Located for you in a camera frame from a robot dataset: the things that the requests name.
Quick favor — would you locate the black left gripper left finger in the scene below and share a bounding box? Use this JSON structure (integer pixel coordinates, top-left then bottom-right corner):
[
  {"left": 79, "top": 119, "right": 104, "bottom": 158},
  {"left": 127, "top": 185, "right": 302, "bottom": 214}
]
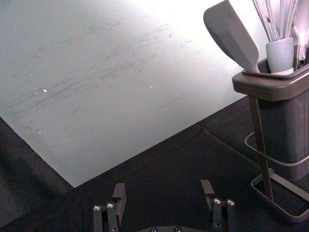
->
[{"left": 93, "top": 183, "right": 126, "bottom": 232}]

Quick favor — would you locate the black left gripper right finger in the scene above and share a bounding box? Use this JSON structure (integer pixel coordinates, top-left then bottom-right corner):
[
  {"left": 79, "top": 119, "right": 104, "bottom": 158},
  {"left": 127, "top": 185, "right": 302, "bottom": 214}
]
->
[{"left": 200, "top": 179, "right": 236, "bottom": 232}]

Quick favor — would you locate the black table cloth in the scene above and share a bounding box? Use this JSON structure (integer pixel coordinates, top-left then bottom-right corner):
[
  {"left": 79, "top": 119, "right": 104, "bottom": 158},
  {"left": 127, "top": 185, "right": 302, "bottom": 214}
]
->
[{"left": 0, "top": 93, "right": 309, "bottom": 232}]

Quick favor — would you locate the black rack with steel bars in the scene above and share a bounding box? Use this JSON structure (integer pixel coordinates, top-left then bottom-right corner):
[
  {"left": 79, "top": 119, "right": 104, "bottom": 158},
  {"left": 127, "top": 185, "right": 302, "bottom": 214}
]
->
[{"left": 244, "top": 94, "right": 309, "bottom": 223}]

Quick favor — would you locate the dark grey utensil holder bin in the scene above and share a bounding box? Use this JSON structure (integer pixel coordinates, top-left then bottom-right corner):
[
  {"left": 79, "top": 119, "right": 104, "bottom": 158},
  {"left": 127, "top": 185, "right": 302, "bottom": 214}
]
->
[{"left": 232, "top": 57, "right": 309, "bottom": 181}]

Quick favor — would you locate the grey silicone spatula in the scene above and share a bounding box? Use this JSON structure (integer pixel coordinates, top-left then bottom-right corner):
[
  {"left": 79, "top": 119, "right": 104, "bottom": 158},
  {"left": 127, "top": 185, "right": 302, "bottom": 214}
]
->
[{"left": 203, "top": 0, "right": 261, "bottom": 74}]

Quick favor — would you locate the plain pale wall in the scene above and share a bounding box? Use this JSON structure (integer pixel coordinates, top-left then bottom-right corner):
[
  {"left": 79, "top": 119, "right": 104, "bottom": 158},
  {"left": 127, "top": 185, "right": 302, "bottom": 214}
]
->
[{"left": 0, "top": 0, "right": 273, "bottom": 188}]

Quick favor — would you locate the whisk with grey handle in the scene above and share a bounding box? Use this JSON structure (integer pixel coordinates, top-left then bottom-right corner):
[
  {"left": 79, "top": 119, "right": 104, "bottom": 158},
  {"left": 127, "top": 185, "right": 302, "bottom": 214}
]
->
[{"left": 252, "top": 0, "right": 300, "bottom": 73}]

